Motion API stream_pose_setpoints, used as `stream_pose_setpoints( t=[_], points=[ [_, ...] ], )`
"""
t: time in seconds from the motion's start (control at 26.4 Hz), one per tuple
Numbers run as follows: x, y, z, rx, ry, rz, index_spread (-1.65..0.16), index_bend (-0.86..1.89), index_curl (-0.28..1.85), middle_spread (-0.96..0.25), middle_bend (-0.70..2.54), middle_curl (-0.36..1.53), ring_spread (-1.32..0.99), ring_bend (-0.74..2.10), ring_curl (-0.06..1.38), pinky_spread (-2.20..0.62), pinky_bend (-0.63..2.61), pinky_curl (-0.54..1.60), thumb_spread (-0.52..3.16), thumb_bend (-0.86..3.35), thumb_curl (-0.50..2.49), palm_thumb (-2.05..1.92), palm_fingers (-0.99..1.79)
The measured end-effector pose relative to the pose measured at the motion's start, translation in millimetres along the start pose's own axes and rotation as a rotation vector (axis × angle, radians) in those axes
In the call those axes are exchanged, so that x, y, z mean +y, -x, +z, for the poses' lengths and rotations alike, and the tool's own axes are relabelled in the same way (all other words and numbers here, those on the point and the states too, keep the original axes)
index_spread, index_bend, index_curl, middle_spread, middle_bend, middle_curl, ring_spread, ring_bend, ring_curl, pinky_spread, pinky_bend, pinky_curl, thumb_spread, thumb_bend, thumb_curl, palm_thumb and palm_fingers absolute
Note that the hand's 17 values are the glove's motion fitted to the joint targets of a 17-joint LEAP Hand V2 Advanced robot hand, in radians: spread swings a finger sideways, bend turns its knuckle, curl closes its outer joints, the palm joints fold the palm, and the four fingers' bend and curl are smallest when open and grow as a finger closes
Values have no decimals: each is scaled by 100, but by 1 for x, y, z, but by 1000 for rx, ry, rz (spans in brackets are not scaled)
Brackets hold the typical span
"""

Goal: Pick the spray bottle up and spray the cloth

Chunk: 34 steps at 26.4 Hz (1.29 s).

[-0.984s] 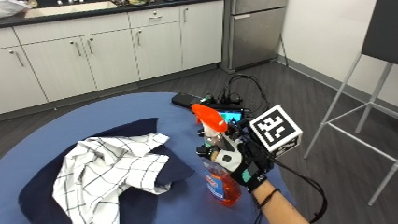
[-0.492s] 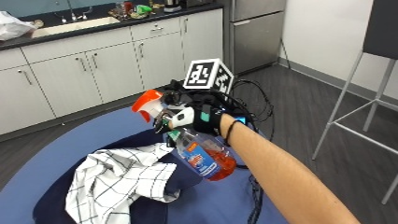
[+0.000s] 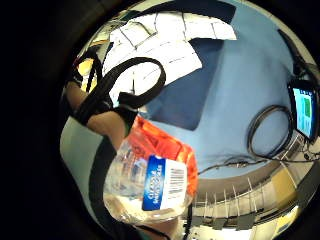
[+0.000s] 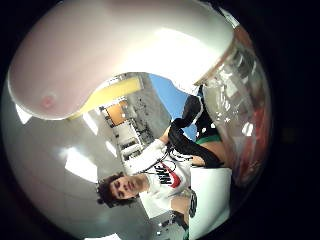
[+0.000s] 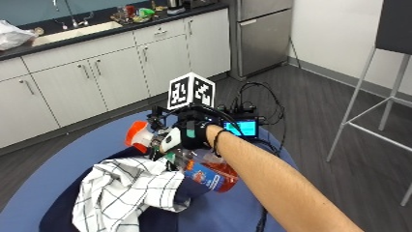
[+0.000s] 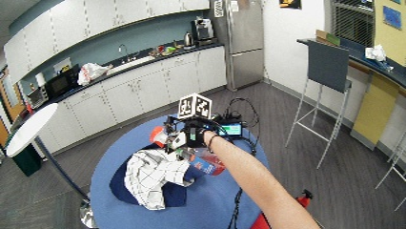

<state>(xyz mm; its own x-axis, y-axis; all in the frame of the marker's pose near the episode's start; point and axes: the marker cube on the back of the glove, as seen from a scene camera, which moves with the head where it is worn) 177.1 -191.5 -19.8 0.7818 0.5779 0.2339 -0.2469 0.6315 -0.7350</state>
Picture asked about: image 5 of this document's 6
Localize spray bottle with orange nozzle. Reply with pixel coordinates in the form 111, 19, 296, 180
124, 120, 241, 194

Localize white marker cube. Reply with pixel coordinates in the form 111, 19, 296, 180
167, 72, 216, 111

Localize black wrist band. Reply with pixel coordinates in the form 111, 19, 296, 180
211, 129, 232, 159

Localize black device with screen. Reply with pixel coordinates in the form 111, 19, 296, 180
216, 103, 261, 140

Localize white kitchen cabinets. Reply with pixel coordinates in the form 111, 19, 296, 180
0, 8, 232, 150

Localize white checked cloth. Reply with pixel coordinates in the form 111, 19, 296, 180
71, 156, 193, 232

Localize dark kitchen countertop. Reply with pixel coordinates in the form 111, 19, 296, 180
0, 2, 229, 62

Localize navy blue cloth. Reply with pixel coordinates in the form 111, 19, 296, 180
37, 146, 216, 232

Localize white sink basin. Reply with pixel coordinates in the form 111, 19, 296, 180
31, 20, 125, 48

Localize green object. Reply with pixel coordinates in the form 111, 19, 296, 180
137, 7, 156, 19

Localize red container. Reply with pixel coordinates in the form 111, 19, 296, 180
123, 4, 137, 19

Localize stainless steel refrigerator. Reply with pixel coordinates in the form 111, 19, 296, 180
228, 0, 296, 80

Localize dark kettle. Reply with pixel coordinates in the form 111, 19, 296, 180
165, 0, 188, 16

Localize chrome faucet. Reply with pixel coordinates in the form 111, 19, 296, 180
51, 0, 95, 31

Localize white plastic bag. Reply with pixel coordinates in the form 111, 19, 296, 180
0, 19, 39, 51

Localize grey metal stool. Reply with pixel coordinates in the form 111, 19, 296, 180
324, 0, 412, 208

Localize black cable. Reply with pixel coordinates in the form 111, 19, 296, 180
231, 81, 288, 232

